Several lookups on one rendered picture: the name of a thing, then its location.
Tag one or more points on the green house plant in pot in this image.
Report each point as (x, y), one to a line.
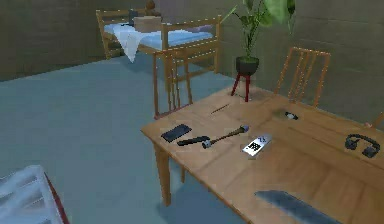
(253, 40)

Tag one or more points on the wooden slat chair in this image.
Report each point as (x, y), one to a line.
(171, 83)
(301, 76)

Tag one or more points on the white remote control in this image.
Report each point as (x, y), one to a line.
(256, 145)

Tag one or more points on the white slatted furniture with red side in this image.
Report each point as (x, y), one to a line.
(26, 196)

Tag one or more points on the white cloth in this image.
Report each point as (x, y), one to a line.
(128, 41)

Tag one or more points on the brown pencil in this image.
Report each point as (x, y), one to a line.
(220, 108)

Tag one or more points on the black headphones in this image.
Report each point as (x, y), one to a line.
(363, 145)

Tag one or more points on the brown cardboard box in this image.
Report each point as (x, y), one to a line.
(147, 23)

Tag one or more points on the wooden table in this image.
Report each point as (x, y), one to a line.
(300, 173)

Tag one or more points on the black flat phone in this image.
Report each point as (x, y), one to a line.
(176, 132)

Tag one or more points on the black remote control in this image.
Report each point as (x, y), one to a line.
(192, 140)

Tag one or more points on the brown round object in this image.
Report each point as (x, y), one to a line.
(150, 5)

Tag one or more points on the red plant stand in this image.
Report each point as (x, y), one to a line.
(246, 85)

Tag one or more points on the wooden bed with blue mattress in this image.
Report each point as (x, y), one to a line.
(180, 38)

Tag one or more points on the small black and white object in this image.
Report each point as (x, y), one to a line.
(291, 115)

